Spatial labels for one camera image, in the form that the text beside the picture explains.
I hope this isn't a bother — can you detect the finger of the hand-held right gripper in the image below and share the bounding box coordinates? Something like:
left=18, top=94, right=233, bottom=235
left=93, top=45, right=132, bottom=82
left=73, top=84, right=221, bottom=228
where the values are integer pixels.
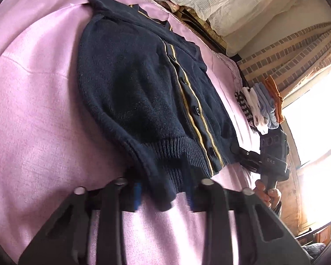
left=230, top=143, right=261, bottom=161
left=241, top=158, right=263, bottom=172

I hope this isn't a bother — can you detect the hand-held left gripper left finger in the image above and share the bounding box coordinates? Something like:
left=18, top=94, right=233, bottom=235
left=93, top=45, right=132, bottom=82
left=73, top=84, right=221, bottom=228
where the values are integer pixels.
left=18, top=178, right=144, bottom=265

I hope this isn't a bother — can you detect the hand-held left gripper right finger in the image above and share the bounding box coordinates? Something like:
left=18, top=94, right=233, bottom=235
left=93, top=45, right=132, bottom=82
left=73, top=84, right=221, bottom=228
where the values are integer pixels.
left=188, top=178, right=311, bottom=265

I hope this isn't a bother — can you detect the navy knitted cardigan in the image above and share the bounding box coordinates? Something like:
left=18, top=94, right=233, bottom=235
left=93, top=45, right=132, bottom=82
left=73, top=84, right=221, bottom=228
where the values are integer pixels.
left=77, top=0, right=246, bottom=212

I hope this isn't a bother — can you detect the person's right hand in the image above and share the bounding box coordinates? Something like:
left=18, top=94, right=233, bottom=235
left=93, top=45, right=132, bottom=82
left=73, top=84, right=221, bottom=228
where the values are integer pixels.
left=254, top=180, right=282, bottom=211

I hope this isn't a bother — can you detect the white folded garment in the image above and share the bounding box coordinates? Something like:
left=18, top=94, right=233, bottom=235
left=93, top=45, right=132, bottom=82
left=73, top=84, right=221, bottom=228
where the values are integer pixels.
left=241, top=87, right=270, bottom=134

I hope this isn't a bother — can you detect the black white patterned garment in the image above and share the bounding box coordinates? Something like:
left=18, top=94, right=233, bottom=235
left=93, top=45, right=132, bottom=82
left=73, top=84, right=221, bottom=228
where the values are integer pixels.
left=234, top=91, right=259, bottom=129

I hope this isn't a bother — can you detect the light blue folded garment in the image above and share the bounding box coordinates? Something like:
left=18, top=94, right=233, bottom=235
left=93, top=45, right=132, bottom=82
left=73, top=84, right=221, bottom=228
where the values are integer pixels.
left=252, top=83, right=279, bottom=130

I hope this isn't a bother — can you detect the orange folded garment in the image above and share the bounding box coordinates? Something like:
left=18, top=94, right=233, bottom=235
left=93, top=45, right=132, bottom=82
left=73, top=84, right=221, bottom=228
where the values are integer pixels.
left=262, top=75, right=285, bottom=125

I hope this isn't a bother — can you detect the bright window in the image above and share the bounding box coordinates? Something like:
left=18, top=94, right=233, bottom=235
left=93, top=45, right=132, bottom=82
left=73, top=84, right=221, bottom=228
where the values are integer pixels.
left=281, top=58, right=331, bottom=232

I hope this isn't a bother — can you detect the pink bed sheet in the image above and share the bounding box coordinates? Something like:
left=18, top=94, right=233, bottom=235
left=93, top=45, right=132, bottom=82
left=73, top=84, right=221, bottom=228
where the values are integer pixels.
left=0, top=0, right=261, bottom=265

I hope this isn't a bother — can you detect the white lace cloth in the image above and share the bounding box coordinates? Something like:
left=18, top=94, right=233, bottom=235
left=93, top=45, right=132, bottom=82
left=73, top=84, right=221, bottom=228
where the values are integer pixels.
left=117, top=0, right=303, bottom=37

